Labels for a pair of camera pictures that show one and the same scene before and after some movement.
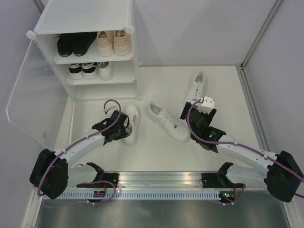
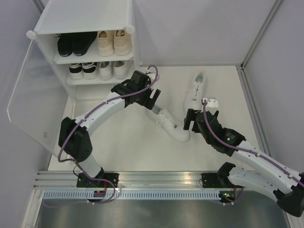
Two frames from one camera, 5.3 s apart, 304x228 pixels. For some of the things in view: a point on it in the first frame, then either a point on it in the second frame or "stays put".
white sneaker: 133,112 to 120,70
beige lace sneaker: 105,42 stays put
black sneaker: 64,44 stays put
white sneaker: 196,91 stays put
